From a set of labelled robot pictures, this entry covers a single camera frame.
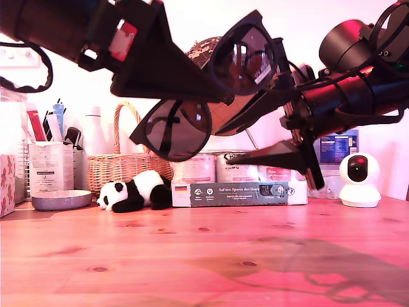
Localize tin can with pink label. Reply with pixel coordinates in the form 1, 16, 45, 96
257, 164, 301, 183

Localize grey printed cardboard tray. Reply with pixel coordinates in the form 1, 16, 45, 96
171, 180, 309, 208

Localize white wall outlet plate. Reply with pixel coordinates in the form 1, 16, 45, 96
0, 47, 44, 68

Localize red flat pack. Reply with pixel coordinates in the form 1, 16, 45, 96
26, 109, 47, 142

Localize thin black cable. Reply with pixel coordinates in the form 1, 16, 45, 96
334, 107, 405, 126

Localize black handle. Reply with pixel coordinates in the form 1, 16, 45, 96
65, 127, 84, 150

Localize black sunglasses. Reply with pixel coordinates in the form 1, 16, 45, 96
129, 9, 300, 163

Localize white bottle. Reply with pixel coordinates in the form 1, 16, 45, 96
83, 106, 108, 156

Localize white printed carton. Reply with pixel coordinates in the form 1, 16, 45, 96
27, 143, 75, 193

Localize gingerbread print tissue box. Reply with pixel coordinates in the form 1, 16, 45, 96
0, 155, 17, 219

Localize thick black cable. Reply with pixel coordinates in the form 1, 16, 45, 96
0, 41, 54, 94

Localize black and white panda plush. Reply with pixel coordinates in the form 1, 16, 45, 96
96, 169, 173, 214

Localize metal wire rack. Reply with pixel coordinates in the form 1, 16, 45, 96
15, 140, 30, 201

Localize woven wicker basket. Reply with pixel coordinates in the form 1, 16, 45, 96
86, 101, 175, 194

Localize white labelled tin can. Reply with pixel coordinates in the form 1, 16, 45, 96
172, 153, 216, 184

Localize cork globe on metal stand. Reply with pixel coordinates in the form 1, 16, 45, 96
186, 36, 259, 152

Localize small white round camera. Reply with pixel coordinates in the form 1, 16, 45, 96
337, 152, 382, 209

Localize white tube with blue cap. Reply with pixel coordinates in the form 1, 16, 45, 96
52, 102, 66, 142

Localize tin can with recycling symbol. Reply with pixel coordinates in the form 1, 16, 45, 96
215, 152, 259, 184

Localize large clear water bottle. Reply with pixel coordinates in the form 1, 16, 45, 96
306, 127, 359, 200

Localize shallow grey bowl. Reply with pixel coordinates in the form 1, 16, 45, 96
31, 189, 93, 212

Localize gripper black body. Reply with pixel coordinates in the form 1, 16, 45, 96
280, 92, 325, 192
78, 0, 157, 76

